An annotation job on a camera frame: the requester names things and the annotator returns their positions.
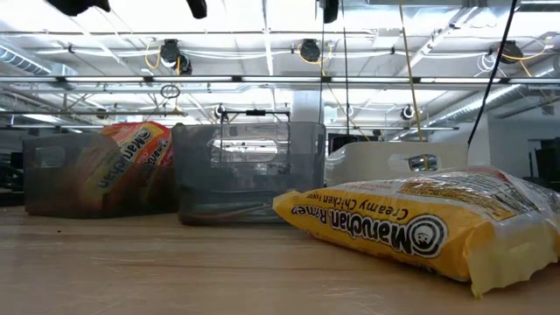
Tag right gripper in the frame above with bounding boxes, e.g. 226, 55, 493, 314
322, 0, 341, 25

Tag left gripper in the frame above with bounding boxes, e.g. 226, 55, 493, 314
185, 0, 208, 20

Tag orange ramen packet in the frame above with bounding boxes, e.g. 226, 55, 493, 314
80, 121, 176, 214

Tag yellow ramen packet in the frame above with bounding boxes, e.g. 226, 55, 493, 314
271, 164, 560, 299

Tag black metal stand bar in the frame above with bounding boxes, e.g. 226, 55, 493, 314
219, 108, 292, 129

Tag grey translucent bin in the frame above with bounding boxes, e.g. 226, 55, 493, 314
23, 130, 179, 219
171, 121, 328, 227

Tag black monitor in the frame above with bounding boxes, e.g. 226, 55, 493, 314
528, 136, 560, 192

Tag yellow cable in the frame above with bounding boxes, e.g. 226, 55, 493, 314
396, 0, 426, 143

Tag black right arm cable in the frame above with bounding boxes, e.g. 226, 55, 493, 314
465, 0, 520, 149

